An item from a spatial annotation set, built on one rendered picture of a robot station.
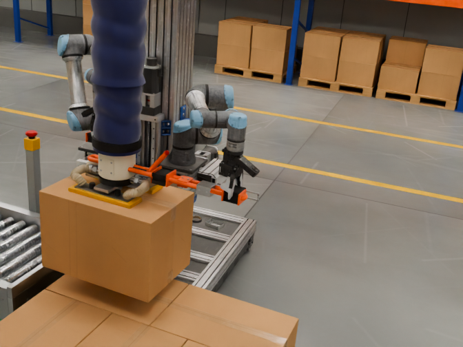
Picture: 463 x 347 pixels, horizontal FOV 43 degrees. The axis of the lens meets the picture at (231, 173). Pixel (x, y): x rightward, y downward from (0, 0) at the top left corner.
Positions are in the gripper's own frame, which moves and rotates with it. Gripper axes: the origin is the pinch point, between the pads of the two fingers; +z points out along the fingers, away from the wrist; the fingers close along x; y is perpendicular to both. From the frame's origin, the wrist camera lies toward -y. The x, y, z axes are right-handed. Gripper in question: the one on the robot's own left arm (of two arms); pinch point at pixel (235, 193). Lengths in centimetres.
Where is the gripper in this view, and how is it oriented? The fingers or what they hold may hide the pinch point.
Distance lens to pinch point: 252.3
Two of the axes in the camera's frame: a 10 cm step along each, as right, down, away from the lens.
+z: -0.9, 9.2, 3.9
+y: -9.1, -2.3, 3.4
